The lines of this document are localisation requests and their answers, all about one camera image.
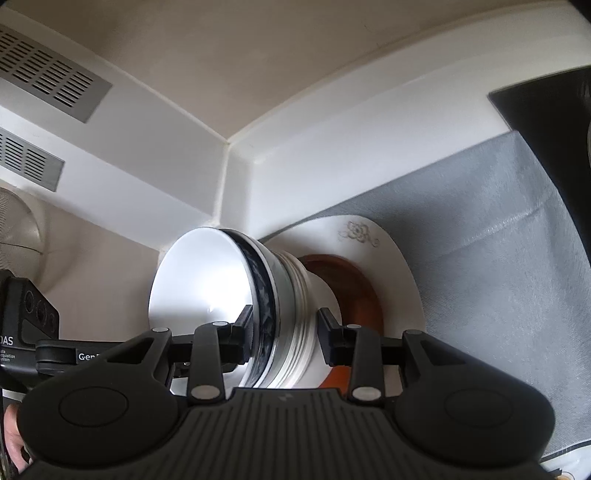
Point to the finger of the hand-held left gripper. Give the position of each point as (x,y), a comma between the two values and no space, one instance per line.
(180,376)

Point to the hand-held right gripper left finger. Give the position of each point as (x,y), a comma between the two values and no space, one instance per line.
(242,330)

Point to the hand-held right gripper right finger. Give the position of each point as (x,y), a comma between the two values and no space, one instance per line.
(324,333)

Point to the cream bowl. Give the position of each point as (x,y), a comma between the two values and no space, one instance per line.
(302,295)

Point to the red-brown plate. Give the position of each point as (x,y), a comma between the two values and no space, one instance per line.
(364,295)

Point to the white bowl with blue pattern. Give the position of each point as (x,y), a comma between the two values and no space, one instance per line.
(198,277)

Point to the large white floral plate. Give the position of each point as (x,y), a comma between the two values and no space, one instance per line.
(406,277)

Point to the person's left hand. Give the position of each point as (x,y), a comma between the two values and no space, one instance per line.
(16,438)

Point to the mesh strainer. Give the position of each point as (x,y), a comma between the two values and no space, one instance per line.
(18,226)

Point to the grey ventilation grille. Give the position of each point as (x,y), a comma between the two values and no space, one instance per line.
(27,159)
(51,76)

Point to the grey place mat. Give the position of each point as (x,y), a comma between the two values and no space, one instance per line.
(485,277)

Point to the black glass gas stove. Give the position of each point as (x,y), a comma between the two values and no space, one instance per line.
(545,115)

